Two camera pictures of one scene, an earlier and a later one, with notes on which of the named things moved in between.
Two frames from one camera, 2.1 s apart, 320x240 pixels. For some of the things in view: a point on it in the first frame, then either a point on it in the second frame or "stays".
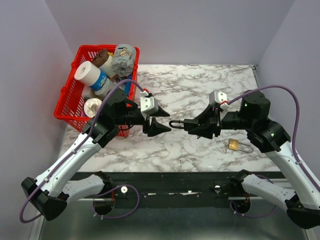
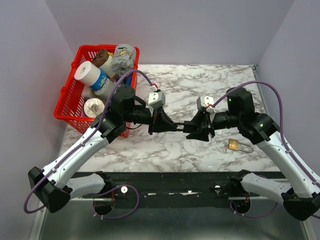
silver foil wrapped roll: [91, 106] stays
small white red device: [218, 97] -> [205, 103]
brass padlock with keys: [234, 144] stays
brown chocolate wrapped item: [101, 58] stays
